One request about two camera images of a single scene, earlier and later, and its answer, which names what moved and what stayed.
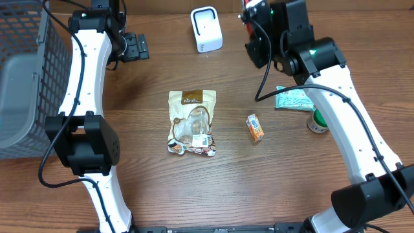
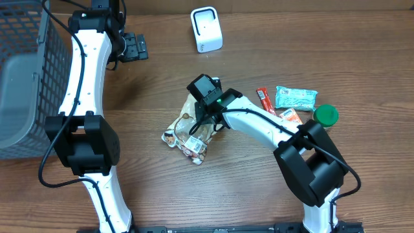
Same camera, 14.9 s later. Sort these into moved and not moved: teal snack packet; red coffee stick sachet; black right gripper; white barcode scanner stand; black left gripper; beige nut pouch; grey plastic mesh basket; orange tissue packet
Moved: red coffee stick sachet; beige nut pouch; black right gripper; orange tissue packet
Not moved: teal snack packet; black left gripper; white barcode scanner stand; grey plastic mesh basket
